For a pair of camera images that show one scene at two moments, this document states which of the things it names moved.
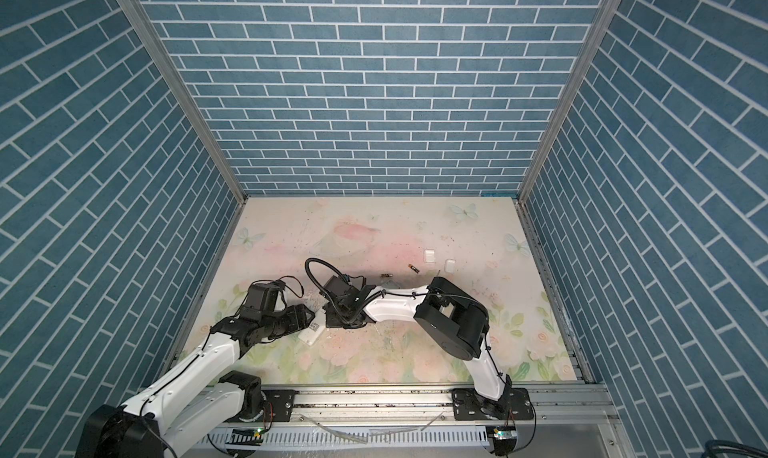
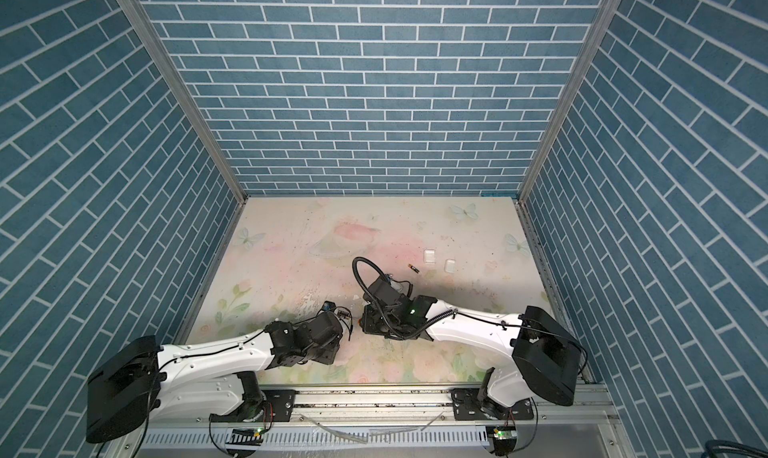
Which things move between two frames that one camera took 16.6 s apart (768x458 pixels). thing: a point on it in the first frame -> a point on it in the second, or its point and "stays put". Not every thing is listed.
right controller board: [504, 438] stays put
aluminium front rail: [433, 405] stays put
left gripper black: [299, 318] -> [333, 351]
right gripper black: [330, 319] -> [366, 323]
